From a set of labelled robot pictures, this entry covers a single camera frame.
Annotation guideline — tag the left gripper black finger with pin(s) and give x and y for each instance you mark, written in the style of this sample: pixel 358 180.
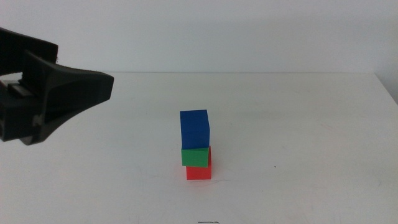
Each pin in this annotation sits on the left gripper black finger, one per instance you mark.
pixel 74 91
pixel 18 50

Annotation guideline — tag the blue cube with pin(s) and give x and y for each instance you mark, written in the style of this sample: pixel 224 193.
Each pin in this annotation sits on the blue cube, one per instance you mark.
pixel 194 129

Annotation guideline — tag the green cube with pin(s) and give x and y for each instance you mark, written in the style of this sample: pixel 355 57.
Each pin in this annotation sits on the green cube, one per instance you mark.
pixel 194 158

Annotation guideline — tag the red cube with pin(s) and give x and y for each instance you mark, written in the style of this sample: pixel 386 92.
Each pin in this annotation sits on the red cube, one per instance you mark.
pixel 199 173

